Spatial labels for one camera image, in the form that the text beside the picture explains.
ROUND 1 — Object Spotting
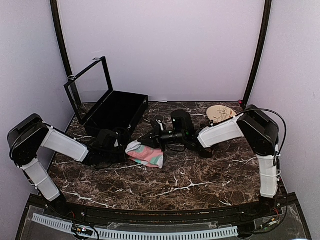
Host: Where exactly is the black box glass lid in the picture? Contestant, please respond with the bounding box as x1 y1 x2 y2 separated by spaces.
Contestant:
64 56 114 125

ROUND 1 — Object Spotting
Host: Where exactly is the black storage box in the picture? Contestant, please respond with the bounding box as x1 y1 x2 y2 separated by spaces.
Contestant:
79 90 149 137

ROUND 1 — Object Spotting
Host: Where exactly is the black frame post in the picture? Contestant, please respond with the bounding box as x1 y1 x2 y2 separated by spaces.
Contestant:
238 0 272 109
50 0 74 82

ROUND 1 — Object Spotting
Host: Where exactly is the white slotted cable duct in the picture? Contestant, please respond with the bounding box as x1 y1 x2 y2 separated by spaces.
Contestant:
31 213 239 240

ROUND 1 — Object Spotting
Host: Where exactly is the pink teal patterned sock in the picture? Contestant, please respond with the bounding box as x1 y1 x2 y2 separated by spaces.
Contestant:
125 140 164 169

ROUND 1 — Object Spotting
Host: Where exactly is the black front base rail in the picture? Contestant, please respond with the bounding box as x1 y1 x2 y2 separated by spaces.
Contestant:
24 193 298 226

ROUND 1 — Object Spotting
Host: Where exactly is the left black frame post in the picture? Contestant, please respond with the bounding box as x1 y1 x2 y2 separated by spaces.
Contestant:
50 0 74 82

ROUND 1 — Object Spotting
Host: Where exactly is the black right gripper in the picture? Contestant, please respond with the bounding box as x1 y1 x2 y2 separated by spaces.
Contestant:
138 123 186 152

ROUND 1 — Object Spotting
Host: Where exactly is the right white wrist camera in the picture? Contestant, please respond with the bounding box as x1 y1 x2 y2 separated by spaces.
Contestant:
156 119 166 131

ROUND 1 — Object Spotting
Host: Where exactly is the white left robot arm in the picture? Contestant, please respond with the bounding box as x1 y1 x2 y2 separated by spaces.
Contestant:
7 113 128 218

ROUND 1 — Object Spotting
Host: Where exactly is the brown argyle sock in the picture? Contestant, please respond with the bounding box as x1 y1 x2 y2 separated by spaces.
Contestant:
197 122 215 159

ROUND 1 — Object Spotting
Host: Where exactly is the right black frame post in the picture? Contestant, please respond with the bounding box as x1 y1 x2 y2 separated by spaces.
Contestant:
238 0 272 109

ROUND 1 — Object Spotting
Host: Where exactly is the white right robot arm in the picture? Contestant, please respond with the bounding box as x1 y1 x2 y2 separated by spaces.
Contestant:
137 104 283 217

